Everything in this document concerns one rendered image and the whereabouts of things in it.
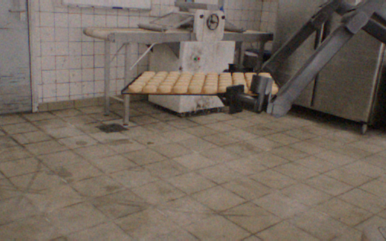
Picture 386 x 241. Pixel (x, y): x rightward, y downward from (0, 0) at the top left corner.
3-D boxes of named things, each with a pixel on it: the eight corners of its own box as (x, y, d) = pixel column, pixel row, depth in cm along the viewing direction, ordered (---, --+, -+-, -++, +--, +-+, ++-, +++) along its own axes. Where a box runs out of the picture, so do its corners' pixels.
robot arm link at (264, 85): (283, 116, 137) (276, 113, 145) (291, 81, 135) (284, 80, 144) (247, 109, 136) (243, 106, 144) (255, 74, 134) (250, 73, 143)
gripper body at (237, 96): (226, 114, 147) (241, 118, 141) (227, 85, 144) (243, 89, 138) (239, 110, 151) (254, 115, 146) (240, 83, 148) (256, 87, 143)
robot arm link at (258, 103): (255, 114, 136) (265, 115, 140) (259, 93, 135) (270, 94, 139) (239, 109, 141) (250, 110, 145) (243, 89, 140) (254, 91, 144)
